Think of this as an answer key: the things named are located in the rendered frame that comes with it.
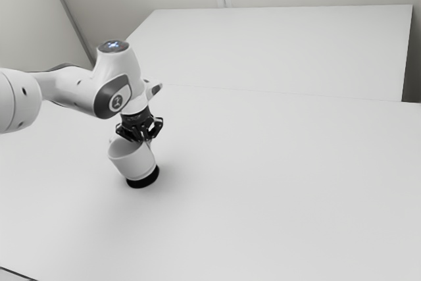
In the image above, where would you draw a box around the white mug with black base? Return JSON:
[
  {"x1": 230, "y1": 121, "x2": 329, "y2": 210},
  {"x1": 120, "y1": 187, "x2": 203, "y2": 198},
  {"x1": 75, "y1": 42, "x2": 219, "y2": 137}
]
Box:
[{"x1": 107, "y1": 136, "x2": 161, "y2": 190}]

